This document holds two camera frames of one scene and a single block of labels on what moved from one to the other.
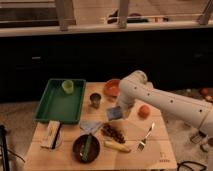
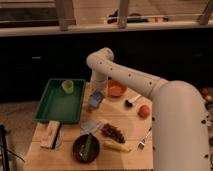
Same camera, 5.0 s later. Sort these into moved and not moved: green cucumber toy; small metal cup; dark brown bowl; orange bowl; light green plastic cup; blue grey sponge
Moved: blue grey sponge; small metal cup
Not moved: light green plastic cup; dark brown bowl; green cucumber toy; orange bowl
